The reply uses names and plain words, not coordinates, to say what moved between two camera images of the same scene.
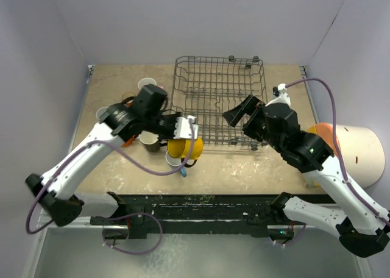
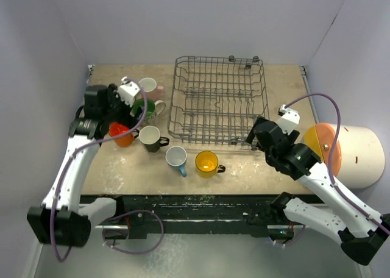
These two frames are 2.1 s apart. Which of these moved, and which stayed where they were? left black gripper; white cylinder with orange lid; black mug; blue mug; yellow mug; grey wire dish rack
Moved: yellow mug; left black gripper
Stayed: blue mug; white cylinder with orange lid; grey wire dish rack; black mug
